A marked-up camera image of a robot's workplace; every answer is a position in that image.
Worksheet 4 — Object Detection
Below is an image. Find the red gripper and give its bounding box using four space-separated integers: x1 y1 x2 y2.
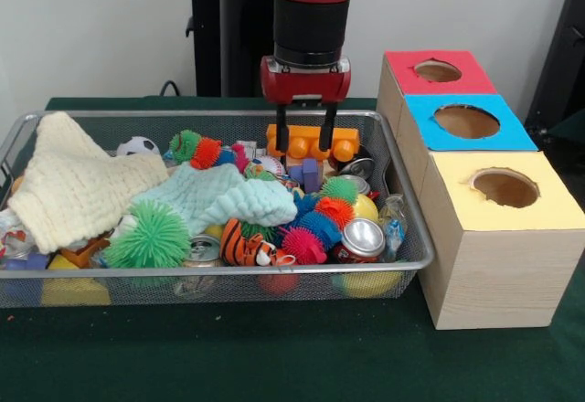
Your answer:
260 54 352 153

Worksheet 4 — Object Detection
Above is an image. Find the orange building block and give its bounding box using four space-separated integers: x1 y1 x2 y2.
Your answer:
266 123 361 162

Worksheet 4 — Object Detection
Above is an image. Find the purple toy block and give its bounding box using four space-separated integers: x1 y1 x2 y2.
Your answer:
299 157 326 194

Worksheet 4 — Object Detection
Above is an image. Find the red soda can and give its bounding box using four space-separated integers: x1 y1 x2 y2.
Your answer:
329 217 386 264

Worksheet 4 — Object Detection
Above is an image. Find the clear mesh bin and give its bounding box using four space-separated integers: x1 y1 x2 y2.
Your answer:
0 109 435 310

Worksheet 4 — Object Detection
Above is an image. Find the wooden box with three holes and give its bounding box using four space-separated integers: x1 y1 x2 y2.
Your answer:
377 49 585 331

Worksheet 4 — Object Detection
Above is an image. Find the small baseball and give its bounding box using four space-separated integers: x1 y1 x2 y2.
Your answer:
258 154 287 177

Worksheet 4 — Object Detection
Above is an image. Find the large multicolour spiky caterpillar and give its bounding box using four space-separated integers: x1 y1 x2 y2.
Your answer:
277 175 362 265

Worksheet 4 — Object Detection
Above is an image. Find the small multicolour spiky caterpillar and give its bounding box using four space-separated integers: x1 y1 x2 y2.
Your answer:
169 130 251 174

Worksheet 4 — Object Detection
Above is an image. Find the mint knitted cloth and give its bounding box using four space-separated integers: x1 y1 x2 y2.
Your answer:
131 162 299 235

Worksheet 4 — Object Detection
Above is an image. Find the tiger plush toy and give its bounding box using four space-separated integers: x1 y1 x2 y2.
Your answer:
218 217 297 268

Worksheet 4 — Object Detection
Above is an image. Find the small soccer ball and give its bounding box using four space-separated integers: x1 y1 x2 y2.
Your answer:
116 135 162 157

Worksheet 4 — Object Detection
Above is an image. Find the green spiky ball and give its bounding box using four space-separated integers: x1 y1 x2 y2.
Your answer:
103 200 192 270

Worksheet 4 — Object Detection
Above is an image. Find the cream knitted cloth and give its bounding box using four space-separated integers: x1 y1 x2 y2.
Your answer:
6 111 170 255

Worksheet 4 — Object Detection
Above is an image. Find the black stand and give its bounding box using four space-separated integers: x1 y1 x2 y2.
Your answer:
524 0 585 179

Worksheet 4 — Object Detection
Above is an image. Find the dark green side tablecloth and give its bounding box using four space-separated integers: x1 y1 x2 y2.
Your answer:
548 108 585 142

